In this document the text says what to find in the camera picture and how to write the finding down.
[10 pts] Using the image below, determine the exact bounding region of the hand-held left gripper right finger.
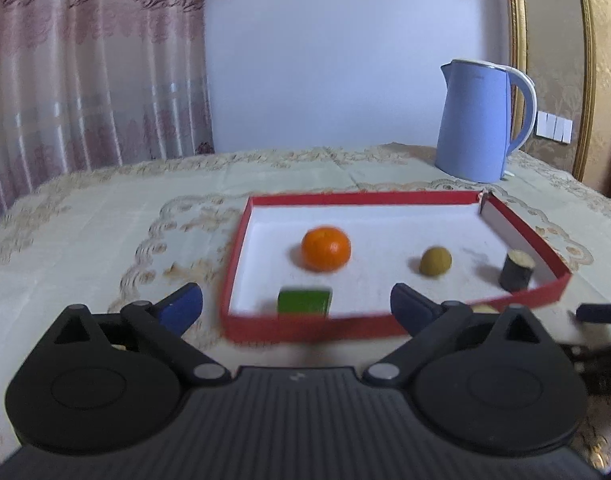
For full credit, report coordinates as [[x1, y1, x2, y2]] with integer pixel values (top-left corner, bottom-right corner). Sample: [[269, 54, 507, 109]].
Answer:
[[362, 282, 555, 387]]

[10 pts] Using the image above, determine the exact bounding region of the pink patterned curtain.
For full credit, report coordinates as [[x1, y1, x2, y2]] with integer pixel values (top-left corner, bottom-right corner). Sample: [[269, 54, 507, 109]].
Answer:
[[0, 0, 215, 223]]

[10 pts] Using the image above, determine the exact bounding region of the red shallow cardboard box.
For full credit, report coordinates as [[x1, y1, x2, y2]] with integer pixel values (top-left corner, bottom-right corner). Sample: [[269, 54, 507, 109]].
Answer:
[[220, 190, 572, 345]]

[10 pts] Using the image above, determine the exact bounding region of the blue electric kettle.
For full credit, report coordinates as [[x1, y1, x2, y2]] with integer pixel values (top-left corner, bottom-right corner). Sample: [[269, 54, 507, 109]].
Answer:
[[434, 59, 537, 183]]

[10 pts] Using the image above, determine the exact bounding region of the white wall switch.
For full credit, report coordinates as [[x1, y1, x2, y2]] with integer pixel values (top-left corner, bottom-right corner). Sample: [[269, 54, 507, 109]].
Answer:
[[535, 111, 573, 143]]

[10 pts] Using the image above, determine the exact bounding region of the eggplant piece pale cut face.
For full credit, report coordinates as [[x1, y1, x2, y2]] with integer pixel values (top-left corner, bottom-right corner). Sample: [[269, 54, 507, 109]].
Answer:
[[499, 250, 534, 291]]

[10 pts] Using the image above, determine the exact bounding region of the orange mandarin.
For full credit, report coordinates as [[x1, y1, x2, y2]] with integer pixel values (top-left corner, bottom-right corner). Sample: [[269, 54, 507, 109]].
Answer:
[[301, 226, 351, 272]]

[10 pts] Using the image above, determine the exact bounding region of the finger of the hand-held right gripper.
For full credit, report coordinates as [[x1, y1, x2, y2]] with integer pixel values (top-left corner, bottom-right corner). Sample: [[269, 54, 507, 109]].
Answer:
[[574, 299, 611, 324]]

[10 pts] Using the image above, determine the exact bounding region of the green cucumber cylinder piece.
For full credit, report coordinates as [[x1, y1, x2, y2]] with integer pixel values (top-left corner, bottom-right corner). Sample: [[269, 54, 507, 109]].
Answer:
[[277, 287, 333, 317]]

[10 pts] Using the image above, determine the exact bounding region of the gold wall frame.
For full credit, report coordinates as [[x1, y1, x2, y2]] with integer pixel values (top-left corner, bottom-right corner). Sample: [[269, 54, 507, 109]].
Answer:
[[502, 0, 600, 182]]

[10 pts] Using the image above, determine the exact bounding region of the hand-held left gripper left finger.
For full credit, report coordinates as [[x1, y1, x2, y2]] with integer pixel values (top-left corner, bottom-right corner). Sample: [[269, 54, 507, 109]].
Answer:
[[52, 282, 232, 387]]

